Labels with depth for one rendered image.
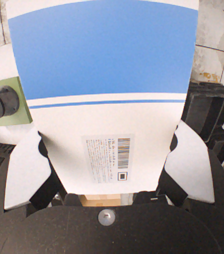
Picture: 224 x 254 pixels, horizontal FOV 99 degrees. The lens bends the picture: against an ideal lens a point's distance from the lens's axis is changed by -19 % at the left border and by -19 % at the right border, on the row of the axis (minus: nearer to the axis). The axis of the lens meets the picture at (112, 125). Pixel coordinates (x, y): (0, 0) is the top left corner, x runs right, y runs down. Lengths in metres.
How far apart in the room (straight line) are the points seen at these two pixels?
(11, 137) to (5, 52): 0.49
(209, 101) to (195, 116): 0.16
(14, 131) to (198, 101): 1.24
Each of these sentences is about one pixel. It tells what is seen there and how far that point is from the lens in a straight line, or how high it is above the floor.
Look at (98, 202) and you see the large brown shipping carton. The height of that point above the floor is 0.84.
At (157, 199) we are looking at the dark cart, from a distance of 2.10.
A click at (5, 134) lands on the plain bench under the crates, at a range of 0.91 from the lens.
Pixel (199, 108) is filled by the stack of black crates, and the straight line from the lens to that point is 1.04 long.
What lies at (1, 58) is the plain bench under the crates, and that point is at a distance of 0.71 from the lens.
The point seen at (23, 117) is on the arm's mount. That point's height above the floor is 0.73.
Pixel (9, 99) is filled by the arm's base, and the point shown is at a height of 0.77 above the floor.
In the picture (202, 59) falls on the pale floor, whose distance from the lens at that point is 1.57.
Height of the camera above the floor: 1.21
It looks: 58 degrees down
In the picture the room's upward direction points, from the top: 177 degrees clockwise
